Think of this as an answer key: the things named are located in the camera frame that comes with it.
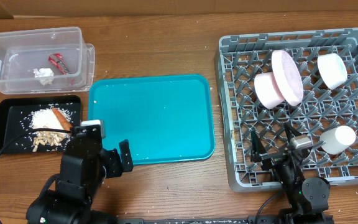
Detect pink plate with food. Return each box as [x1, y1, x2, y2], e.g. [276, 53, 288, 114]
[272, 50, 304, 106]

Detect rice and peanut pile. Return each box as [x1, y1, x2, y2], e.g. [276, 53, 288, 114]
[19, 104, 75, 152]

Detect grey dishwasher rack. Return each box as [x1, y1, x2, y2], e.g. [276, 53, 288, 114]
[215, 28, 358, 192]

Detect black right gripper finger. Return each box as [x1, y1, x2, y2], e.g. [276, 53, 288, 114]
[250, 131, 267, 162]
[283, 122, 302, 140]

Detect white cup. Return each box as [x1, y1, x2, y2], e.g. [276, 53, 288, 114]
[317, 53, 347, 90]

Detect clear plastic bin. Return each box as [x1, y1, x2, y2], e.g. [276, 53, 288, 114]
[0, 27, 95, 95]

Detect black tray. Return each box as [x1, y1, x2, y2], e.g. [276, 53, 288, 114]
[0, 95, 82, 154]

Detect orange carrot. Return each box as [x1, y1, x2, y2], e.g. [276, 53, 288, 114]
[52, 108, 72, 131]

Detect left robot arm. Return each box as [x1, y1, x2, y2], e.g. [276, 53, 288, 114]
[26, 120, 134, 224]

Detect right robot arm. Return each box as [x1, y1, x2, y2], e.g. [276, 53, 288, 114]
[249, 123, 334, 224]

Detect red wrapper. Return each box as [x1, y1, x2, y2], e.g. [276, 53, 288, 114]
[48, 54, 70, 75]

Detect teal plastic tray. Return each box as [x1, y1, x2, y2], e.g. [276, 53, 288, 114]
[88, 74, 215, 165]

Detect pale green bowl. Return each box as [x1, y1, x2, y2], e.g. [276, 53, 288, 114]
[319, 126, 356, 155]

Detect foil ball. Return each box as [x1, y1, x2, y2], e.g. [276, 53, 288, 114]
[33, 68, 54, 85]

